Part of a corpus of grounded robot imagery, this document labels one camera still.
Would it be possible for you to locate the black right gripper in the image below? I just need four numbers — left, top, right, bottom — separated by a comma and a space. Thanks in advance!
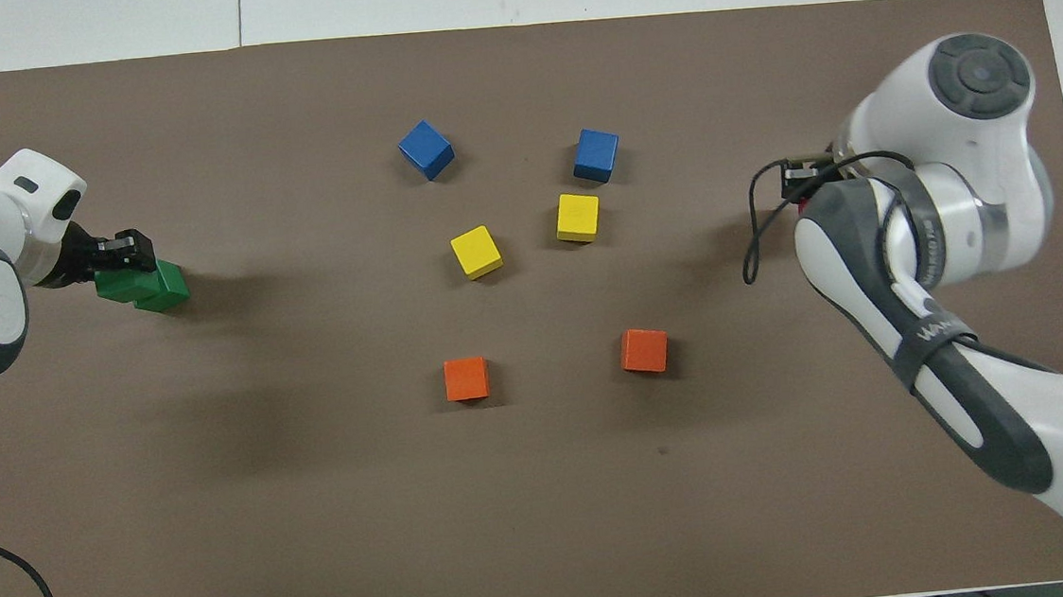
778, 148, 857, 202

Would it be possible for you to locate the green wooden cube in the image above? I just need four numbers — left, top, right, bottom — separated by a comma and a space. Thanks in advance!
94, 264, 153, 308
131, 257, 193, 315

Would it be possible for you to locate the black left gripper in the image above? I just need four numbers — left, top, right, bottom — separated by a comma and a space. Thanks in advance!
46, 215, 158, 285

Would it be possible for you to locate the orange wooden cube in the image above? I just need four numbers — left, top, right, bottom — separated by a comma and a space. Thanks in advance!
619, 325, 671, 377
443, 355, 492, 404

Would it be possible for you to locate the blue wooden cube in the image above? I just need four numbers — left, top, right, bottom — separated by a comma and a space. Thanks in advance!
396, 118, 458, 184
570, 126, 624, 187

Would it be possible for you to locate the brown table mat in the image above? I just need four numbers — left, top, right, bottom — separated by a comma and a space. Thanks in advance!
0, 0, 1063, 597

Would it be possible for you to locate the black right arm strap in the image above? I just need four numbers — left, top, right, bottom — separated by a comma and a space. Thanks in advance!
887, 314, 983, 396

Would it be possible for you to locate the yellow wooden cube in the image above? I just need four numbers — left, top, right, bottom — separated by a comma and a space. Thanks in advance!
448, 223, 505, 283
554, 191, 604, 246

